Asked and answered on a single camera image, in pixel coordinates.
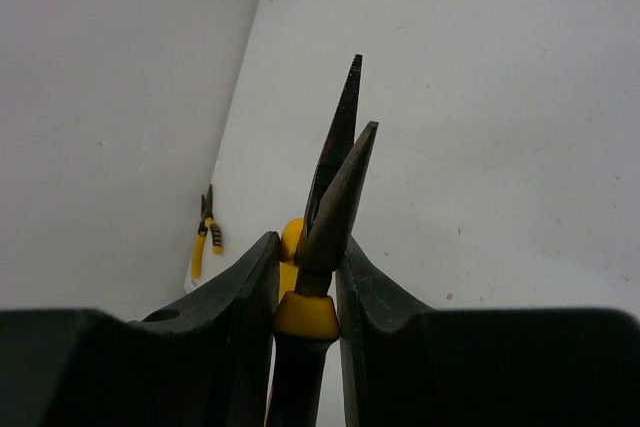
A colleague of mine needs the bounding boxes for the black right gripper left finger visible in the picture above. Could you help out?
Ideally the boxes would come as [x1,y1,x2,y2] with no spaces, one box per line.
[127,232,279,426]

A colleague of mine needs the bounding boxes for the yellow pliers corner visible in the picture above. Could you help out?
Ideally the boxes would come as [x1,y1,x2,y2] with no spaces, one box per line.
[266,55,378,426]

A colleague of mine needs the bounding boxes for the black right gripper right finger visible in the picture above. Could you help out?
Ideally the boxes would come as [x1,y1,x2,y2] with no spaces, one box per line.
[336,239,435,426]

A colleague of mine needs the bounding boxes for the yellow pliers near left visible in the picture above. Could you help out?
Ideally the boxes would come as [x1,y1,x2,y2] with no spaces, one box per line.
[190,185,223,280]

